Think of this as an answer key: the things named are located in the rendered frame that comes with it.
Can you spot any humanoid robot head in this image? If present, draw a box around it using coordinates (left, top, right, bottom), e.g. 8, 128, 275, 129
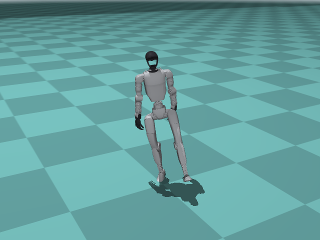
145, 51, 158, 73

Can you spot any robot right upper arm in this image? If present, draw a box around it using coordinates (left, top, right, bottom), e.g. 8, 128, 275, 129
135, 73, 144, 102

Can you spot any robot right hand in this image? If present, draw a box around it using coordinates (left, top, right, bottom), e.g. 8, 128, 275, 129
135, 114, 144, 130

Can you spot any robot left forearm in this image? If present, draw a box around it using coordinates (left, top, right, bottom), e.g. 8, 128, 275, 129
169, 93, 178, 109

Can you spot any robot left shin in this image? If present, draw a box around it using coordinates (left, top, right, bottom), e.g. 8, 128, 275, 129
176, 142, 188, 176

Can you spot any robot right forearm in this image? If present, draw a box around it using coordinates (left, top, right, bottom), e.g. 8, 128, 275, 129
134, 95, 142, 118

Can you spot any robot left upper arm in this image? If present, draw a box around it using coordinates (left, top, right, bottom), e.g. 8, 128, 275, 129
163, 69, 177, 95

